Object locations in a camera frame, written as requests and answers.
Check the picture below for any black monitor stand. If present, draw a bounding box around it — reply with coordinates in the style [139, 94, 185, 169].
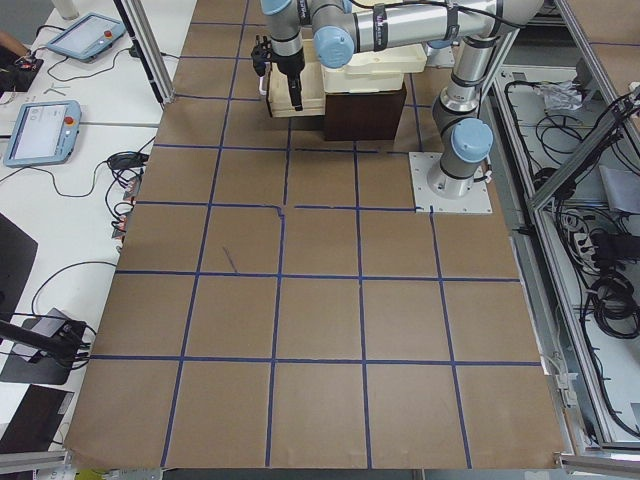
[1, 309, 96, 385]

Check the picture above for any upper blue teach pendant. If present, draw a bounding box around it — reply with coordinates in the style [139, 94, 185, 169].
[46, 12, 126, 62]

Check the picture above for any lower blue teach pendant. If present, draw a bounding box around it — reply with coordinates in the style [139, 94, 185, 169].
[3, 100, 82, 168]

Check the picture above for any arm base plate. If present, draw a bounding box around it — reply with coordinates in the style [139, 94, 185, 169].
[409, 152, 493, 215]

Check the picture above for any aluminium frame post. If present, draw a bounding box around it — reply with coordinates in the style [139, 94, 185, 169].
[113, 0, 175, 107]

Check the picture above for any black cable bundle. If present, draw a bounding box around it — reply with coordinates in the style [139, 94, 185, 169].
[574, 219, 640, 341]

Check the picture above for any dark brown drawer cabinet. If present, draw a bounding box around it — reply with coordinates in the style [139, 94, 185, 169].
[324, 85, 407, 141]

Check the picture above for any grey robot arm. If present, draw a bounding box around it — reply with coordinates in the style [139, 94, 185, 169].
[252, 1, 542, 123]

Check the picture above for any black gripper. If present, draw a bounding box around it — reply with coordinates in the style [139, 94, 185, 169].
[251, 35, 305, 111]

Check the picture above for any cream plastic box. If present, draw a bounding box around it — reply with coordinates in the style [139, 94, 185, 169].
[321, 66, 405, 94]

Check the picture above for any cream plastic tray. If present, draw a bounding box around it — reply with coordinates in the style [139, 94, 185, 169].
[343, 44, 427, 75]

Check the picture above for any blue teach pendant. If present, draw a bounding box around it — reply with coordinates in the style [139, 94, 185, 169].
[3, 100, 82, 168]
[46, 12, 126, 62]

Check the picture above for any person's hand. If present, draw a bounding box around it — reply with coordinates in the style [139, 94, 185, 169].
[0, 30, 30, 57]

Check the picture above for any wooden drawer with white handle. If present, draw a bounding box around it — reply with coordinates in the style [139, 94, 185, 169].
[260, 43, 325, 118]

